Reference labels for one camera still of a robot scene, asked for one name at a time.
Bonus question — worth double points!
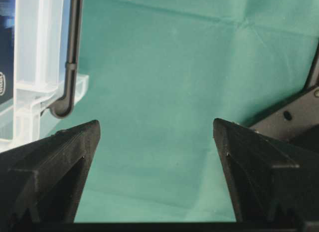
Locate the clear plastic storage case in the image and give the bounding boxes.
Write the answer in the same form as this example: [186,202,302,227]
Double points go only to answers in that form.
[0,0,89,152]

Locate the green table cloth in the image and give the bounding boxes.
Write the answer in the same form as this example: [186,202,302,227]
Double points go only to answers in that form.
[55,0,319,223]

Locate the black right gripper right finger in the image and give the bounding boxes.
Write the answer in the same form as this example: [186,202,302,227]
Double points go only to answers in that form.
[213,119,319,232]

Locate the black case latch handle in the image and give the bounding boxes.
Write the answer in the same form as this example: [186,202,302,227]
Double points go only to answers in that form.
[49,0,83,119]

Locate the black RealSense box right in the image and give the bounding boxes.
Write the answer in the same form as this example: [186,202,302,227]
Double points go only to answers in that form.
[0,0,15,104]

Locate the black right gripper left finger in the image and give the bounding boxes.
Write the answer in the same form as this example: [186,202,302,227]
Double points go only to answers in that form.
[0,120,101,232]

